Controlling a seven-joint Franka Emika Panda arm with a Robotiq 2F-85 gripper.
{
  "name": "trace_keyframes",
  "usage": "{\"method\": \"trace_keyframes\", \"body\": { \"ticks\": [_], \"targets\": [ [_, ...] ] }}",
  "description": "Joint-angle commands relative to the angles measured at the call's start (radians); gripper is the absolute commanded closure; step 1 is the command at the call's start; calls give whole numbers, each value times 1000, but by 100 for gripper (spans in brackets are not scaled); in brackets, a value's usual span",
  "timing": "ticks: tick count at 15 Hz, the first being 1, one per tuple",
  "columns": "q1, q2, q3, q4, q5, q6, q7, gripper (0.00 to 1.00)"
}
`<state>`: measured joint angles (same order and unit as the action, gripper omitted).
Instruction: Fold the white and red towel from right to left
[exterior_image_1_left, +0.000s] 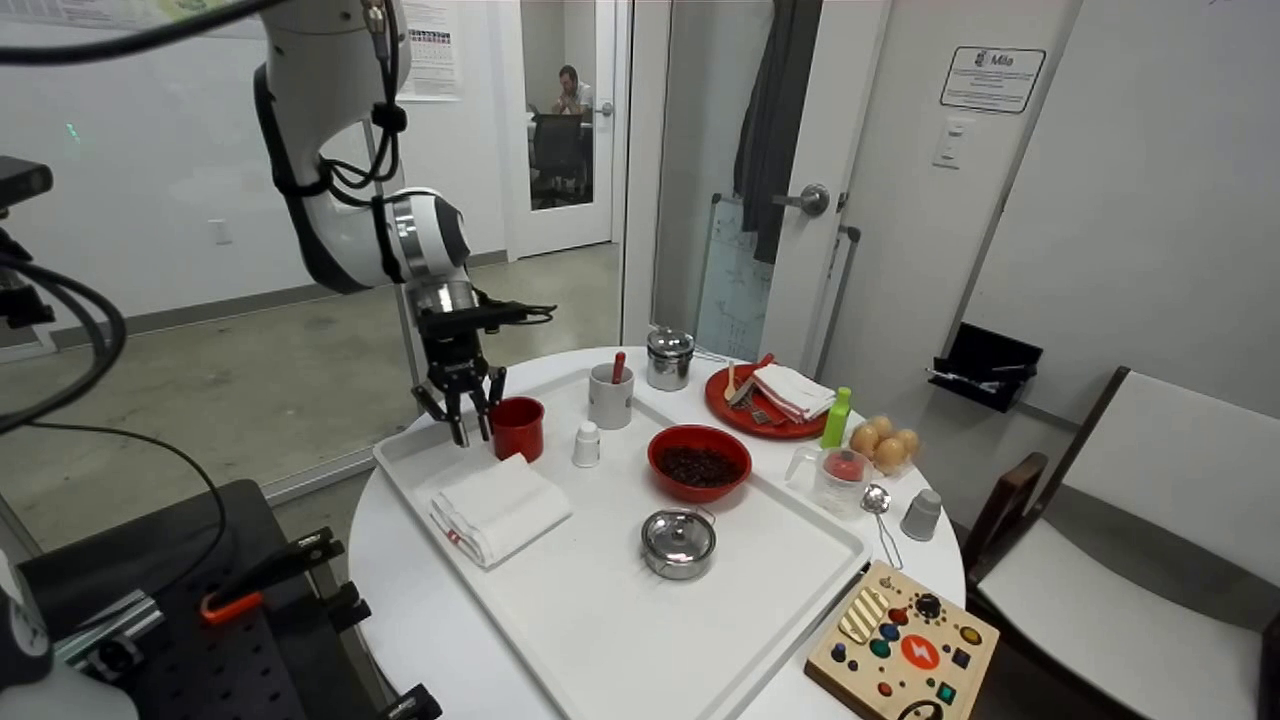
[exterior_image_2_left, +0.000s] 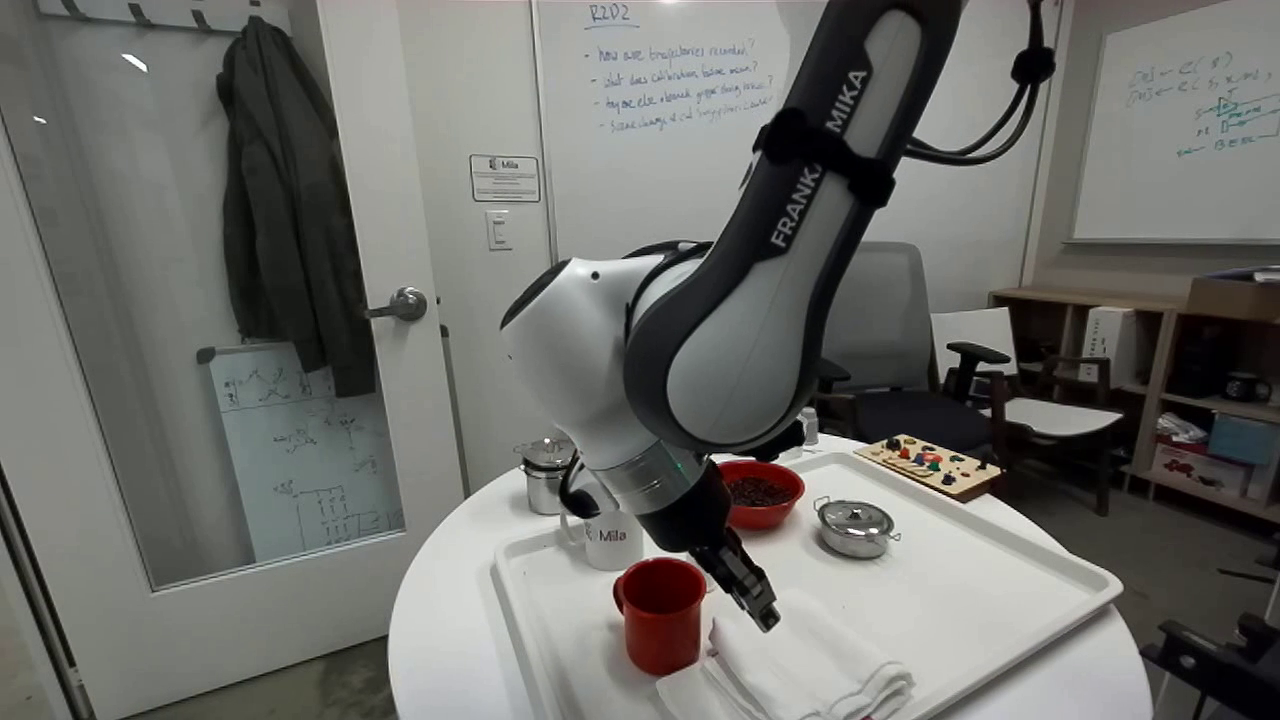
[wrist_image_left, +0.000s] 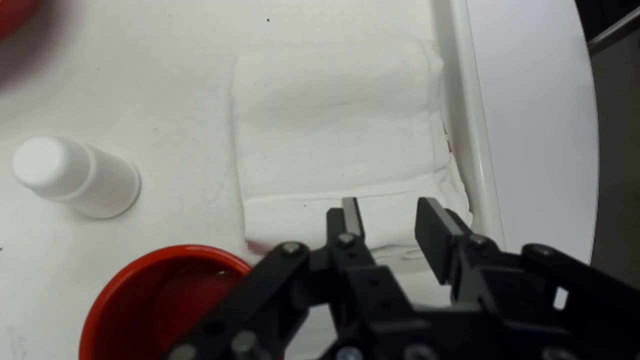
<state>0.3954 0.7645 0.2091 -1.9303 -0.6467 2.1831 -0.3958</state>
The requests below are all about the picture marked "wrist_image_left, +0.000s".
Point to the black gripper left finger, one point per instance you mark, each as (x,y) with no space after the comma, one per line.
(344,226)

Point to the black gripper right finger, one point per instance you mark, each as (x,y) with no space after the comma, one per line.
(440,236)

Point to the white towel with red stripes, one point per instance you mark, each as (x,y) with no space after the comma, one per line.
(332,120)

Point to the red bowl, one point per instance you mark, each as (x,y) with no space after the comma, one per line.
(147,300)
(12,12)

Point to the white plastic tray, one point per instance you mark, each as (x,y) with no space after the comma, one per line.
(166,87)

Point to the white salt shaker bottle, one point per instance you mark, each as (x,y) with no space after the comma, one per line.
(81,176)

